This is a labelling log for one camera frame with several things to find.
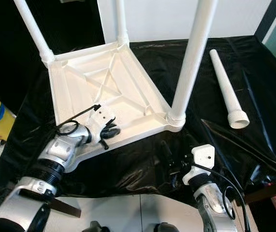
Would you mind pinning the white plastic table leg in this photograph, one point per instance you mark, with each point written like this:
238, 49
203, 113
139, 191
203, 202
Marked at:
122, 21
193, 58
228, 92
34, 31

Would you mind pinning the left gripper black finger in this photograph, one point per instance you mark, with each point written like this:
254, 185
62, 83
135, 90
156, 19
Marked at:
111, 136
112, 128

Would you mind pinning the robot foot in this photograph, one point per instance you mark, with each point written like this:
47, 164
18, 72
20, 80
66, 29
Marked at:
98, 227
167, 227

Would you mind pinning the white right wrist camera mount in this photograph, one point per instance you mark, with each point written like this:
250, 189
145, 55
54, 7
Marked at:
203, 157

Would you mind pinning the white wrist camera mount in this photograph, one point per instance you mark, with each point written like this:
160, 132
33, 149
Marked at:
203, 157
101, 118

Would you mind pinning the white plastic table top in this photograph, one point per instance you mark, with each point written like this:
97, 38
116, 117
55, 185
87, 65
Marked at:
108, 82

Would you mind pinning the black door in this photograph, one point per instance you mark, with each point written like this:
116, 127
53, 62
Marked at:
2, 48

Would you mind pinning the dark wooden table leg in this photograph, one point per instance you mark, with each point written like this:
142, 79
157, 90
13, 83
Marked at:
268, 192
65, 207

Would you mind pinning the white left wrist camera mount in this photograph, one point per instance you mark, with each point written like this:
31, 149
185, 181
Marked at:
101, 118

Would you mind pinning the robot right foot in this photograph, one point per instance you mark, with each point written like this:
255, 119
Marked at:
167, 227

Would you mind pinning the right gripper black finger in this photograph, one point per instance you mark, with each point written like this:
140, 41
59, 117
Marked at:
189, 146
166, 152

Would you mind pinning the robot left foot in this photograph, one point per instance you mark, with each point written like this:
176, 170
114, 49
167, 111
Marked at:
98, 227

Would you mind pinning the black plastic table cover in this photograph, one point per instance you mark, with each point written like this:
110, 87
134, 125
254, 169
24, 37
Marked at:
268, 121

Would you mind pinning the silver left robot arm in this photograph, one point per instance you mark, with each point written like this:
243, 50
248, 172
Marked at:
60, 150

